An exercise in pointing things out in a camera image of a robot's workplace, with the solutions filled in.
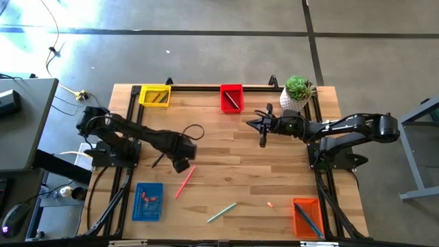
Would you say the white pot with succulent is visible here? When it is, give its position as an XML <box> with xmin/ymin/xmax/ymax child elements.
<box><xmin>279</xmin><ymin>75</ymin><xmax>317</xmax><ymax>114</ymax></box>

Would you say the pinkish red pencil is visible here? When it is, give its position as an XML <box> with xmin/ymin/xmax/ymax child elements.
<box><xmin>175</xmin><ymin>165</ymin><xmax>197</xmax><ymax>200</ymax></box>

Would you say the yellow plastic bin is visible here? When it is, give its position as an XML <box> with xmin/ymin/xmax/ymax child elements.
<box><xmin>138</xmin><ymin>84</ymin><xmax>171</xmax><ymax>108</ymax></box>

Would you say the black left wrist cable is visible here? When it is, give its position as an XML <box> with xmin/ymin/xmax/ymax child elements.
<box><xmin>181</xmin><ymin>123</ymin><xmax>206</xmax><ymax>141</ymax></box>

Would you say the orange plastic bin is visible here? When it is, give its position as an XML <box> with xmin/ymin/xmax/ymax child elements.
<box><xmin>292</xmin><ymin>198</ymin><xmax>326</xmax><ymax>240</ymax></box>

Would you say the blue pencil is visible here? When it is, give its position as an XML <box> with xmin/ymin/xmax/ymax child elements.
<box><xmin>294</xmin><ymin>202</ymin><xmax>325</xmax><ymax>240</ymax></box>

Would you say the green pencil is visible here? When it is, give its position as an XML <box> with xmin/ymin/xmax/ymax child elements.
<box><xmin>294</xmin><ymin>202</ymin><xmax>323</xmax><ymax>237</ymax></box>

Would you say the grey desk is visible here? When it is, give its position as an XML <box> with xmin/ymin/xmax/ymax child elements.
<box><xmin>0</xmin><ymin>78</ymin><xmax>60</xmax><ymax>172</ymax></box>

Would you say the mint green pen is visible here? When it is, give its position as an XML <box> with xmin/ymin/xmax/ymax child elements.
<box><xmin>206</xmin><ymin>202</ymin><xmax>238</xmax><ymax>224</ymax></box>

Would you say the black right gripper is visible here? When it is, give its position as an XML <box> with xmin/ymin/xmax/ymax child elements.
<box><xmin>246</xmin><ymin>103</ymin><xmax>281</xmax><ymax>148</ymax></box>

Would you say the black desk base beam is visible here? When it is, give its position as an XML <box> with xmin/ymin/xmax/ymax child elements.
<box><xmin>32</xmin><ymin>150</ymin><xmax>93</xmax><ymax>186</ymax></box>

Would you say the white floor cable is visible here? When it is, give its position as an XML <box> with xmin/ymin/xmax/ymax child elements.
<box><xmin>39</xmin><ymin>0</ymin><xmax>83</xmax><ymax>97</ymax></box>

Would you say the silver bracket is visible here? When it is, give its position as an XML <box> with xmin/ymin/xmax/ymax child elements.
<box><xmin>108</xmin><ymin>239</ymin><xmax>148</xmax><ymax>247</ymax></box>
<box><xmin>300</xmin><ymin>241</ymin><xmax>340</xmax><ymax>247</ymax></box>

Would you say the red plastic bin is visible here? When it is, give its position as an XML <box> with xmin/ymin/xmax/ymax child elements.
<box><xmin>219</xmin><ymin>84</ymin><xmax>245</xmax><ymax>115</ymax></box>

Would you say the blue grey bench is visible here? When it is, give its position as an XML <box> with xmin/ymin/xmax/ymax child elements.
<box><xmin>378</xmin><ymin>97</ymin><xmax>439</xmax><ymax>202</ymax></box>

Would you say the black round container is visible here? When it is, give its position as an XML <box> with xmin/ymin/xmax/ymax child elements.
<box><xmin>71</xmin><ymin>187</ymin><xmax>88</xmax><ymax>202</ymax></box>

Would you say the black aluminium frame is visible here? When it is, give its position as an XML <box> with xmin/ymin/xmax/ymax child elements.
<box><xmin>82</xmin><ymin>74</ymin><xmax>370</xmax><ymax>247</ymax></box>

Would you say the dark brown pencil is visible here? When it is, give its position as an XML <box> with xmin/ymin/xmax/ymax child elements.
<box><xmin>152</xmin><ymin>153</ymin><xmax>166</xmax><ymax>169</ymax></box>

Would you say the blue plastic bin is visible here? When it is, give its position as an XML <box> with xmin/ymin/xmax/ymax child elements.
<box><xmin>132</xmin><ymin>183</ymin><xmax>164</xmax><ymax>222</ymax></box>

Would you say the black desktop device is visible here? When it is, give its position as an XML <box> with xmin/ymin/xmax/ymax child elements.
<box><xmin>0</xmin><ymin>89</ymin><xmax>22</xmax><ymax>118</ymax></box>

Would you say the black computer mouse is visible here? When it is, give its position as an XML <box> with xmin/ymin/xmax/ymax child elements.
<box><xmin>1</xmin><ymin>202</ymin><xmax>32</xmax><ymax>239</ymax></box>

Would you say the black pen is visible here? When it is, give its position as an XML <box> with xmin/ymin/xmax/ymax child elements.
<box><xmin>224</xmin><ymin>93</ymin><xmax>239</xmax><ymax>110</ymax></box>

